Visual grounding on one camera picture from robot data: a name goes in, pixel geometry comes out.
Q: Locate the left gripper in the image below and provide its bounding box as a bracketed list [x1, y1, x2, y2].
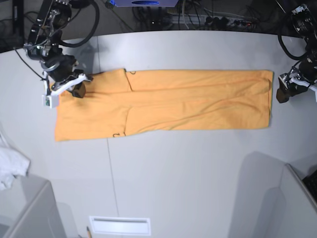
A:
[276, 60, 317, 103]

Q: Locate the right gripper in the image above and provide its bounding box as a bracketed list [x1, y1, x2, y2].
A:
[40, 54, 86, 98]

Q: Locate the orange T-shirt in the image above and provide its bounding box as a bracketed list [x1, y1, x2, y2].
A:
[55, 69, 273, 141]

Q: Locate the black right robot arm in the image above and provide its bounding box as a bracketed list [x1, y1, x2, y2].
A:
[23, 0, 100, 98]

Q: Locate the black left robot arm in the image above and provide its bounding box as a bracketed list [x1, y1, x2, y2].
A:
[276, 0, 317, 104]

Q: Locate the black keyboard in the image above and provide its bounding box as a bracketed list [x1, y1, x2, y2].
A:
[303, 171, 317, 200]

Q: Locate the purple box with blue oval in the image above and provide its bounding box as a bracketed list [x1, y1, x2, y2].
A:
[113, 0, 178, 7]

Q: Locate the white crumpled cloth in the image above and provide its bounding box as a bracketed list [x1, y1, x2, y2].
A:
[0, 131, 31, 191]

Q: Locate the grey bin right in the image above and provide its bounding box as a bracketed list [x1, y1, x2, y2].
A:
[253, 164, 317, 238]

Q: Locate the grey bin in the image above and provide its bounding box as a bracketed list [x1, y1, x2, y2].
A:
[253, 164, 317, 238]
[0, 175, 66, 238]

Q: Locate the grey bin left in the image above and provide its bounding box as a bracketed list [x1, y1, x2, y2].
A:
[0, 175, 66, 238]

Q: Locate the pencil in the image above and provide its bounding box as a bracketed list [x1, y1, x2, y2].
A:
[86, 227, 92, 238]

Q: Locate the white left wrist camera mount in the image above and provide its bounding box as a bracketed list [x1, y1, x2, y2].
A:
[284, 73, 317, 100]

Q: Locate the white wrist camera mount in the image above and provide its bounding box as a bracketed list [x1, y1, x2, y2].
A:
[284, 73, 317, 100]
[42, 74, 93, 109]

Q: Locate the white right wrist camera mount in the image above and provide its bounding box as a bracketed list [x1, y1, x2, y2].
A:
[42, 74, 93, 109]

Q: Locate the power strip with cables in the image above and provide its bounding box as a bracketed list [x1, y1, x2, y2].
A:
[168, 14, 255, 29]

